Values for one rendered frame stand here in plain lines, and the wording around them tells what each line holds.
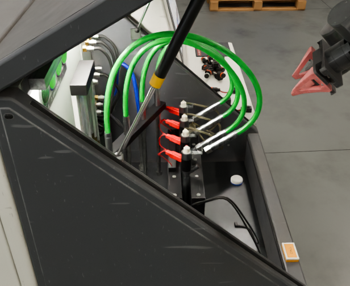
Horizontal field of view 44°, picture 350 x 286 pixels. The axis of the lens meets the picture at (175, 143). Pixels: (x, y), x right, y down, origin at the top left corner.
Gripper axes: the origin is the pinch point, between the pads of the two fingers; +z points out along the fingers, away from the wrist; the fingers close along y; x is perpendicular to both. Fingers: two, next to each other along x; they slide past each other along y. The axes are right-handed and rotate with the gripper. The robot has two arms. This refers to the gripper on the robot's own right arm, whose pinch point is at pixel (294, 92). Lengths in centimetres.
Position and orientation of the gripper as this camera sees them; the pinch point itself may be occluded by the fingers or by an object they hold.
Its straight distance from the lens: 123.1
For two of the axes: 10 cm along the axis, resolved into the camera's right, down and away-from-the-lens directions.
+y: -6.8, -6.8, -2.8
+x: -2.2, 5.6, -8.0
